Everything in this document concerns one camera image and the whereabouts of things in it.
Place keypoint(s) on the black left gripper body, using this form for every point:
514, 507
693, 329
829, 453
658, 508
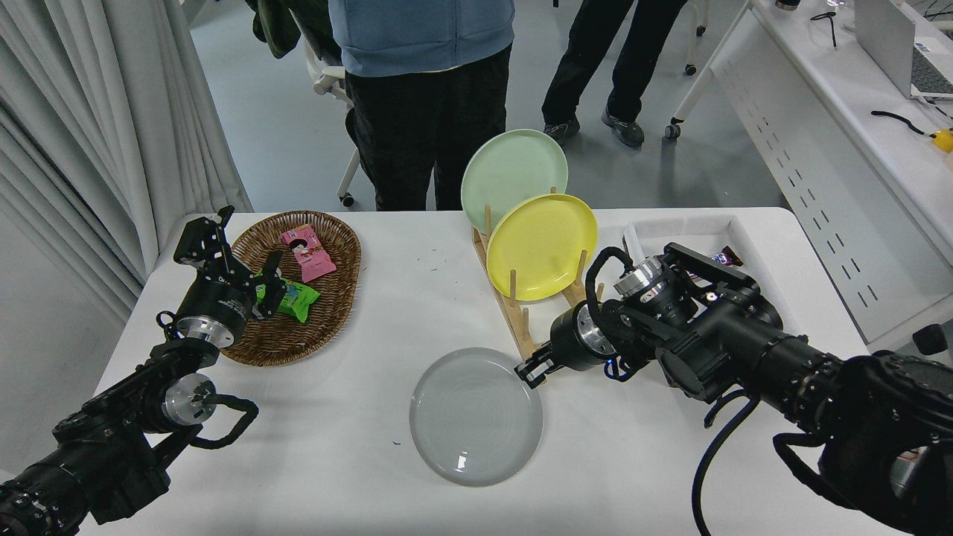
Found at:
220, 301

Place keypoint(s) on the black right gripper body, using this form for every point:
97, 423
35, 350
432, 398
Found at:
569, 342

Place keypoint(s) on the grey plate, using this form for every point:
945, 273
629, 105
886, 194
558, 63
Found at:
476, 417

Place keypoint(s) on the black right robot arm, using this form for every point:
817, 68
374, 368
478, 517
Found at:
744, 350

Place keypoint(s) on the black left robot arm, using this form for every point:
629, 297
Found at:
112, 447

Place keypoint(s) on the wooden plate rack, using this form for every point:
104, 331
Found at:
521, 336

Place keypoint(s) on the yellow plate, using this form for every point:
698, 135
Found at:
543, 246

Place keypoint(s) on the pale green plate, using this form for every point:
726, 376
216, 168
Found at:
510, 171

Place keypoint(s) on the green snack packet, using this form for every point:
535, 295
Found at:
298, 298

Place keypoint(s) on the pink snack packet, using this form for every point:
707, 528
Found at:
309, 253

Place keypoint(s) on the brown wicker basket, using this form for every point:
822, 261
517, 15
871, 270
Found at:
327, 298

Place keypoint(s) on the white tray with cork base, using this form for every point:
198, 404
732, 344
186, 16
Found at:
670, 231

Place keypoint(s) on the white curtain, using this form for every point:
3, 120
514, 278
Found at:
89, 112

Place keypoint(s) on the Snickers bar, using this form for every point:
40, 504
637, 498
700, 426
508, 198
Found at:
726, 257

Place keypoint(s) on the white office chair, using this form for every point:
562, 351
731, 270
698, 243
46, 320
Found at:
327, 74

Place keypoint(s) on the dark green jacket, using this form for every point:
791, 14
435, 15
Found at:
275, 26

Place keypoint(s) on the person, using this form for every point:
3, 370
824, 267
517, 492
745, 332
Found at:
581, 67
428, 112

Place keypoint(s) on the white wheeled chair base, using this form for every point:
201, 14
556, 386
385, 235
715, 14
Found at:
698, 31

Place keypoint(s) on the black round object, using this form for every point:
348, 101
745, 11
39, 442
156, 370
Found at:
929, 339

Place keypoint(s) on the small black object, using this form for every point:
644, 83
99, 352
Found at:
787, 4

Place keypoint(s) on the small yellow object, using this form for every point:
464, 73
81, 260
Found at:
944, 140

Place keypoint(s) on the silver laptop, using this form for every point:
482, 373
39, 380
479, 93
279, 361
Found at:
886, 37

